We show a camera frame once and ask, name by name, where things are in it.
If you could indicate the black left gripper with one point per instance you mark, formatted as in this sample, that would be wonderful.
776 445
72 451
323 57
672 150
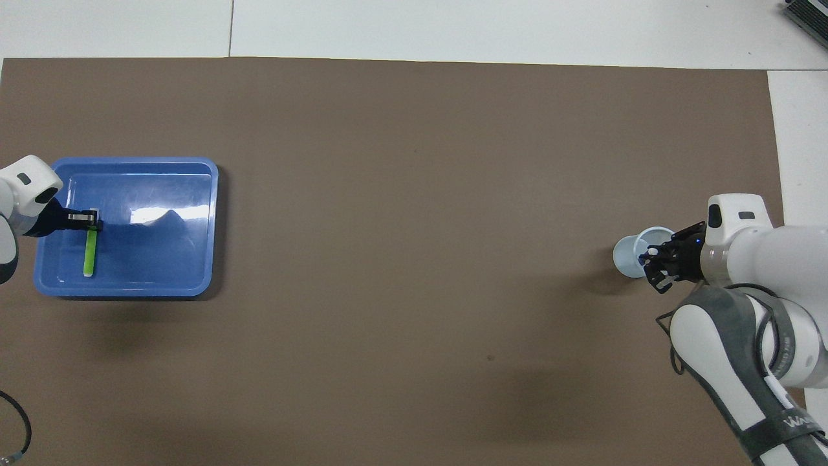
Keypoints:
52 220

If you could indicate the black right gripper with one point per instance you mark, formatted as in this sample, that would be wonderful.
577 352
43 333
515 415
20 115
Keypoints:
691 255

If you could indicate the green pen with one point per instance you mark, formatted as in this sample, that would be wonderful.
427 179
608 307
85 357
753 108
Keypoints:
90 255

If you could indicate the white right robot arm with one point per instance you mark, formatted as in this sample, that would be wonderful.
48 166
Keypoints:
763 259

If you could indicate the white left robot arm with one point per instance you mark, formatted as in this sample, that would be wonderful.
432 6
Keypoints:
22 188

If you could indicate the pale blue mesh cup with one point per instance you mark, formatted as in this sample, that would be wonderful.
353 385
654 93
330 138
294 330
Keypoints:
626 255

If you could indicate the blue plastic tray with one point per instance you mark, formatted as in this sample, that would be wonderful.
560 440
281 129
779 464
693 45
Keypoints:
162 259

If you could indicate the grey ribbed device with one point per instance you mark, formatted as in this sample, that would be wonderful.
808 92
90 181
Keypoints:
808 16

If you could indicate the brown table mat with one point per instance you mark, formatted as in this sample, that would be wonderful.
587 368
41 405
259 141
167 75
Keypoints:
388 194

